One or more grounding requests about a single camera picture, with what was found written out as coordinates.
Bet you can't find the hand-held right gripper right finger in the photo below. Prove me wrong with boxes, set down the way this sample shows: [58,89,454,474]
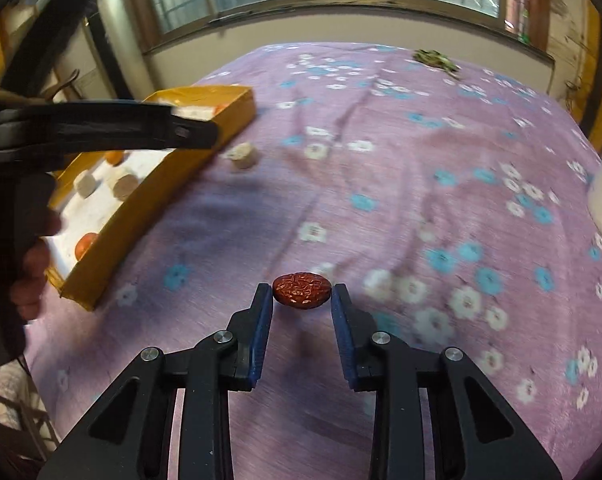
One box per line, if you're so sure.
[331,282,564,480]

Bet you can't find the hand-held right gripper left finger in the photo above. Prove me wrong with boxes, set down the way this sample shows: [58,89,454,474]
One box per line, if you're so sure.
[38,282,274,480]

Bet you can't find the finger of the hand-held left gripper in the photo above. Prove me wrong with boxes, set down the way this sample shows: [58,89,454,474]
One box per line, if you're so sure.
[0,119,220,173]
[0,99,176,128]

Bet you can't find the dark wooden chair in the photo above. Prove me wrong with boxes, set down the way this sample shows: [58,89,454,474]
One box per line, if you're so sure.
[0,365,62,461]

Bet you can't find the yellow-edged white foam tray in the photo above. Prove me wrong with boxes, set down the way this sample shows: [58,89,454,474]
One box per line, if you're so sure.
[46,85,256,313]

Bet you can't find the green leafy sprig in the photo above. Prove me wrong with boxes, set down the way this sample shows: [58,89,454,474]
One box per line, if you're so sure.
[413,49,462,73]

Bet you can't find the purple floral blanket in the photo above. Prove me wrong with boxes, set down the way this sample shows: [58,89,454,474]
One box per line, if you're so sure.
[23,42,602,480]

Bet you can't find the red dried date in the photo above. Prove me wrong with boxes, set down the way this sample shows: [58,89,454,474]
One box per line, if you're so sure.
[272,271,330,310]

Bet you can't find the person's left hand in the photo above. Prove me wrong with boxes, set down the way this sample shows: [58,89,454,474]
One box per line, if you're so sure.
[8,207,64,323]

